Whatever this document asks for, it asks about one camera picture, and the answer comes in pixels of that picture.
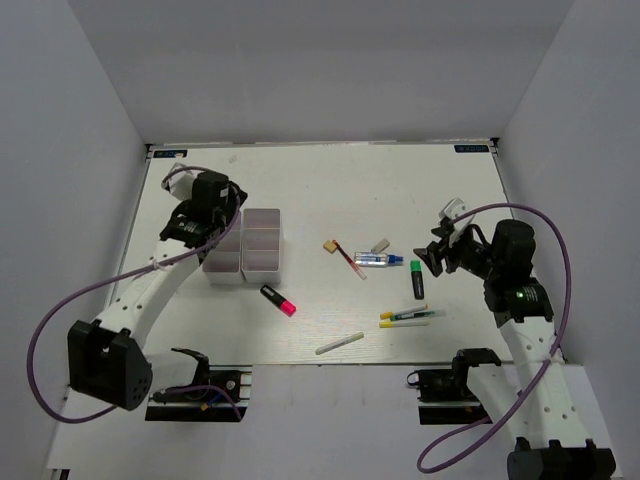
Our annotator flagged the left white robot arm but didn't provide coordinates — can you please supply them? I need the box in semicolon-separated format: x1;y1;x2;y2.
67;169;247;411

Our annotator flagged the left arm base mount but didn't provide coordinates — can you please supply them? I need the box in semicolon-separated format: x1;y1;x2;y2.
145;348;252;423

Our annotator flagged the right white organizer bin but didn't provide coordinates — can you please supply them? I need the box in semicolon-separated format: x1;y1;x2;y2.
241;208;284;284

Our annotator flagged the white organizer bin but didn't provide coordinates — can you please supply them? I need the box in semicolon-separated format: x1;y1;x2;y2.
241;208;284;284
202;213;244;286

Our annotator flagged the clear blue spray bottle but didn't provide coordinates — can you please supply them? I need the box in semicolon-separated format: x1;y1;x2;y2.
354;252;404;268

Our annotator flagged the left white organizer bin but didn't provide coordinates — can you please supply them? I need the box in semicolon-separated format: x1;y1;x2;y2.
202;213;244;286

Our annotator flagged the white eraser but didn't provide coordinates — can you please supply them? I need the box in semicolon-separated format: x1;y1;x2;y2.
371;238;390;253

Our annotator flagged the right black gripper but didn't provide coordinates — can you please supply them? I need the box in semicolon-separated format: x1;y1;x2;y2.
414;224;501;279

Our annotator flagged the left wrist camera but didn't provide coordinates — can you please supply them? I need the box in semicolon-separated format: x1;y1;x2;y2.
161;163;196;201

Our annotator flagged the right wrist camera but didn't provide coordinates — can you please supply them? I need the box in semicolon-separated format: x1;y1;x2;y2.
438;197;474;236

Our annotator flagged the upper yellow tip marker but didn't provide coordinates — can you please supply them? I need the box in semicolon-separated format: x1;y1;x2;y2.
379;304;428;320

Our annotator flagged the red pen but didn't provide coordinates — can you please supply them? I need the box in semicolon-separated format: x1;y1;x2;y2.
332;240;367;281

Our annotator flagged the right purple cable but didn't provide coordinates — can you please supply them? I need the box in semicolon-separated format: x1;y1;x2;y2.
416;202;571;474

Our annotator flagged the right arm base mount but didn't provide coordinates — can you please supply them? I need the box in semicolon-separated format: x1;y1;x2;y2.
406;348;502;426

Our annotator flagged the tan eraser cube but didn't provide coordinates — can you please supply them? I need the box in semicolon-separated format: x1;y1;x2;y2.
323;240;337;253

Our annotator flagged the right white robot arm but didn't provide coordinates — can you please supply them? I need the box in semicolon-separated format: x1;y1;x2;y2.
416;219;616;479

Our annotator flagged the green black highlighter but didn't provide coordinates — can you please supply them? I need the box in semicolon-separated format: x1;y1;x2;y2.
410;260;425;300

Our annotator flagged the lower yellow tip marker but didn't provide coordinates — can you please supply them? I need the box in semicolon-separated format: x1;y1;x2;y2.
379;319;430;329

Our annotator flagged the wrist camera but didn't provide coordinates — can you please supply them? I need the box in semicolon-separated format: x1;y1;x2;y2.
438;197;474;236
161;163;196;201

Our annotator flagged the pink black highlighter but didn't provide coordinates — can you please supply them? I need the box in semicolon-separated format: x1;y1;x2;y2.
260;285;297;317

